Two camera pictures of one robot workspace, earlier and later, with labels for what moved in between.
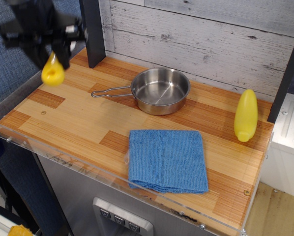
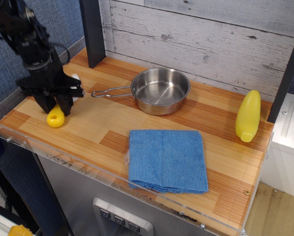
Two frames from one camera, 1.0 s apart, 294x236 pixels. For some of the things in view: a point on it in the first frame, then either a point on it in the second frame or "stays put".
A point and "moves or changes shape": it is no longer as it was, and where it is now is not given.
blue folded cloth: x=167 y=161 stays put
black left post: x=92 y=27 stays put
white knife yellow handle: x=52 y=73 moves or changes shape
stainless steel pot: x=160 y=91 stays put
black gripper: x=36 y=24 → x=48 y=83
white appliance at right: x=283 y=168 stays put
